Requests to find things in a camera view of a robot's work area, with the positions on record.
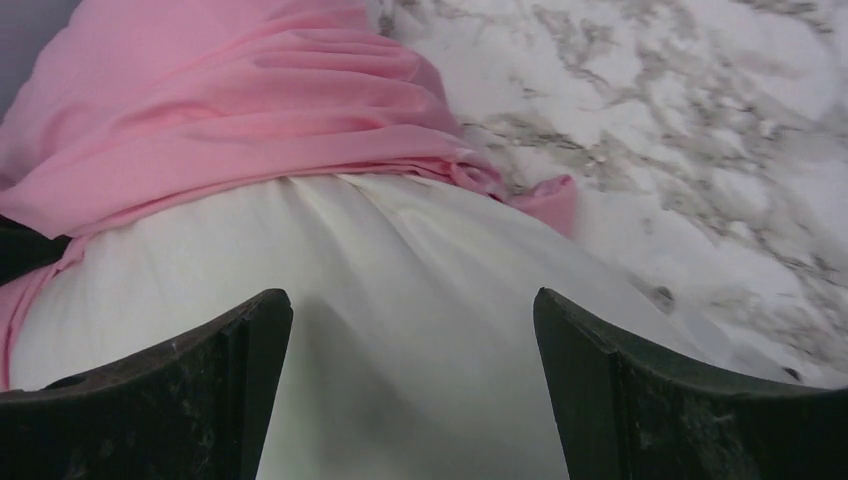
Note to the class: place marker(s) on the pink pillowcase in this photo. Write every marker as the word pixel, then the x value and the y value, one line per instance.
pixel 140 106

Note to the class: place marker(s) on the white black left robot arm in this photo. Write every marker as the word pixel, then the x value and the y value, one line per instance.
pixel 24 250

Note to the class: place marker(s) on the white pillow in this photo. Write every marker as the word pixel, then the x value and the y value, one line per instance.
pixel 412 353

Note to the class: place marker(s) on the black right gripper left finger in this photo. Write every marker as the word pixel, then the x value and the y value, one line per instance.
pixel 196 406

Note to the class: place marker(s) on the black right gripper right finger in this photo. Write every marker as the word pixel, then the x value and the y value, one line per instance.
pixel 628 408

